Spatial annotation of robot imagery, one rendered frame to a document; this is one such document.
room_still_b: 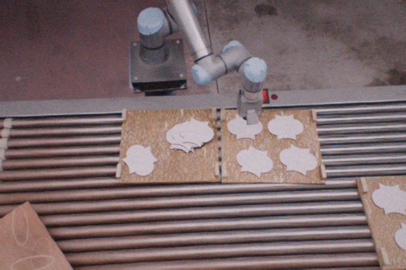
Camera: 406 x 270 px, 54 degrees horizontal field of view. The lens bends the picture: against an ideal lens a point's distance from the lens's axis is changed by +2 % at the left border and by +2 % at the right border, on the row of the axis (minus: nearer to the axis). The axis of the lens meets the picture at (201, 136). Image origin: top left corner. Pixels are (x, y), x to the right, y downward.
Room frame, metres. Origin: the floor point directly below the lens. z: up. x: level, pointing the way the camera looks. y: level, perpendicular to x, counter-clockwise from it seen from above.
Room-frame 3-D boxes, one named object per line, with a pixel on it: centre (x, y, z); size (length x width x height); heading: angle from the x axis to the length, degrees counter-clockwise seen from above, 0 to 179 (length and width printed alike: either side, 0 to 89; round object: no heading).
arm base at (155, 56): (1.30, 0.22, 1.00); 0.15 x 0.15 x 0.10
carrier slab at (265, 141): (0.81, -0.29, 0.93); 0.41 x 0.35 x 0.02; 89
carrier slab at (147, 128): (0.82, 0.13, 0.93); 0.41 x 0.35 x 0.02; 91
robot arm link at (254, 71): (0.90, -0.19, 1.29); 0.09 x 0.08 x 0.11; 31
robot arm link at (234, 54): (0.97, -0.12, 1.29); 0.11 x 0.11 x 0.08; 31
